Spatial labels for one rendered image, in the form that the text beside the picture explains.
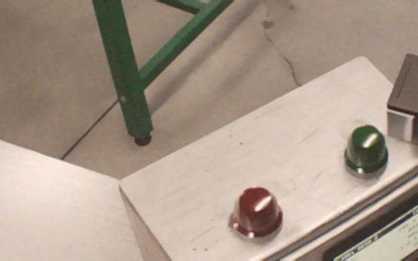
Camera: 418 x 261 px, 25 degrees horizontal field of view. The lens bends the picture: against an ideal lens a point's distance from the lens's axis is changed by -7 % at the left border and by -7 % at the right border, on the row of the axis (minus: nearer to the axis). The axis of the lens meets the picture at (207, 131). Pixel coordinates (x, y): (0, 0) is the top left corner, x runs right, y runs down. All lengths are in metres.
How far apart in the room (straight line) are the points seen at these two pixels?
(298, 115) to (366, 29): 2.25
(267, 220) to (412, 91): 0.11
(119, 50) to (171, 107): 0.38
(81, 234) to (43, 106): 1.43
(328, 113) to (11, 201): 0.93
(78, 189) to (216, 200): 0.89
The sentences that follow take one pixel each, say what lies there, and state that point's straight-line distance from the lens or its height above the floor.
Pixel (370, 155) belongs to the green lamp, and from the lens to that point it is 0.51.
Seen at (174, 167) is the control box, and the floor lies 1.48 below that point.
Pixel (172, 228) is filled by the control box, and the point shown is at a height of 1.47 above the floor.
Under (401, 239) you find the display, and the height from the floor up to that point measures 1.43.
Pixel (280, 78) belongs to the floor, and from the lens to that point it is 2.67.
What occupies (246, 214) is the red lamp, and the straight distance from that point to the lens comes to 0.49.
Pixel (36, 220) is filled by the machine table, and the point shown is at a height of 0.83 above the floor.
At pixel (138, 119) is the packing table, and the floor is 0.11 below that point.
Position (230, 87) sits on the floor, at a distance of 2.66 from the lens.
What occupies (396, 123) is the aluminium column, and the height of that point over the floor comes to 1.49.
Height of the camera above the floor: 1.88
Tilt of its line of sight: 47 degrees down
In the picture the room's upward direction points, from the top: 12 degrees counter-clockwise
